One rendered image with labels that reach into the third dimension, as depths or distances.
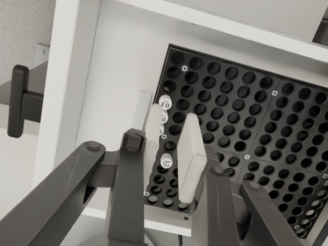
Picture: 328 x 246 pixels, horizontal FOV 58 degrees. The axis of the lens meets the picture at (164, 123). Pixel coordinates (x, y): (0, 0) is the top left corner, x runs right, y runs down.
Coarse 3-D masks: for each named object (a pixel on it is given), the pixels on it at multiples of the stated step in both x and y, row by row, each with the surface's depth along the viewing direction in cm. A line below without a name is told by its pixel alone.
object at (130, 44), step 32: (128, 0) 26; (160, 0) 26; (96, 32) 33; (128, 32) 33; (160, 32) 33; (192, 32) 33; (224, 32) 28; (256, 32) 28; (96, 64) 34; (128, 64) 34; (160, 64) 34; (256, 64) 34; (288, 64) 34; (320, 64) 35; (96, 96) 36; (128, 96) 36; (96, 128) 37; (128, 128) 37; (96, 192) 38; (320, 192) 40; (160, 224) 36; (320, 224) 39
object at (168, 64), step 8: (168, 56) 28; (184, 56) 28; (168, 64) 28; (176, 64) 28; (184, 64) 28; (168, 80) 28; (176, 80) 28; (160, 88) 29; (176, 88) 29; (160, 96) 29; (168, 112) 30; (168, 120) 30; (160, 136) 31; (160, 144) 31; (152, 168) 32; (144, 200) 34
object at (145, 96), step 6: (144, 96) 34; (150, 96) 34; (138, 102) 35; (144, 102) 35; (138, 108) 35; (144, 108) 35; (138, 114) 35; (144, 114) 35; (138, 120) 36; (144, 120) 36; (132, 126) 36; (138, 126) 36
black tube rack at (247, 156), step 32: (192, 64) 31; (224, 64) 28; (192, 96) 29; (224, 96) 32; (256, 96) 32; (288, 96) 29; (320, 96) 33; (224, 128) 34; (256, 128) 30; (288, 128) 34; (320, 128) 34; (160, 160) 32; (224, 160) 32; (256, 160) 32; (288, 160) 35; (320, 160) 32; (160, 192) 33; (288, 192) 34
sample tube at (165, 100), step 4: (164, 88) 31; (164, 96) 28; (168, 96) 29; (160, 100) 28; (164, 100) 28; (168, 100) 28; (160, 104) 28; (164, 104) 28; (168, 104) 28; (164, 108) 28; (168, 108) 28
